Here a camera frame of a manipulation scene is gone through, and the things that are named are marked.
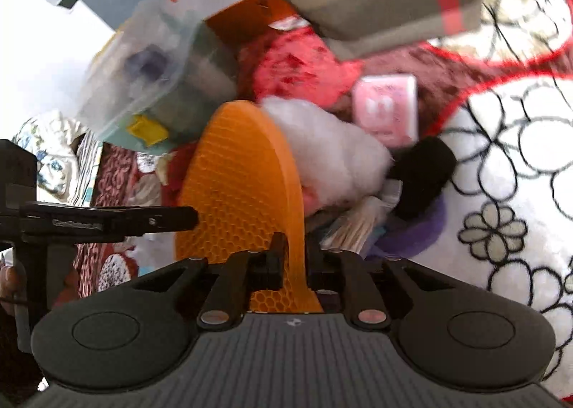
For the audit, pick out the clear teal storage box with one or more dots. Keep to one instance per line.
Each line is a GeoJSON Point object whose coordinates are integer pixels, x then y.
{"type": "Point", "coordinates": [158, 81]}

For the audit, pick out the orange honeycomb silicone pad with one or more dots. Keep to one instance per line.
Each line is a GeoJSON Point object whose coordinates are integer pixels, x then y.
{"type": "Point", "coordinates": [243, 183]}

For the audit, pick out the white plush bunny toy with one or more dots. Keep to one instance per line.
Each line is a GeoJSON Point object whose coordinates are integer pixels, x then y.
{"type": "Point", "coordinates": [338, 163]}

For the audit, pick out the black hair scrunchie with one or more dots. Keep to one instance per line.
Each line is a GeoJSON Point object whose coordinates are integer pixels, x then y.
{"type": "Point", "coordinates": [424, 170]}

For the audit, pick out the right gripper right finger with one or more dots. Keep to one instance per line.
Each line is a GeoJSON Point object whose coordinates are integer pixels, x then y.
{"type": "Point", "coordinates": [345, 273]}

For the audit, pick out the pink small card box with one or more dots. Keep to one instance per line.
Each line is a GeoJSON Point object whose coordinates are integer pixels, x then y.
{"type": "Point", "coordinates": [386, 107]}

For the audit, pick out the striped white bedsheet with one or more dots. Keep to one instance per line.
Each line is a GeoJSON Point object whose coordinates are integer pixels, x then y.
{"type": "Point", "coordinates": [68, 158]}

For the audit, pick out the purple cloth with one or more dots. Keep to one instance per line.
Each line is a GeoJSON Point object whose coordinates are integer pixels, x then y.
{"type": "Point", "coordinates": [401, 239]}

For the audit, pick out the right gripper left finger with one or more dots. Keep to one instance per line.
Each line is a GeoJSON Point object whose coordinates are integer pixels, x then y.
{"type": "Point", "coordinates": [243, 274]}

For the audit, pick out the cotton swabs pack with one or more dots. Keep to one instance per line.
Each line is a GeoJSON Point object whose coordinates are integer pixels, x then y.
{"type": "Point", "coordinates": [357, 229]}

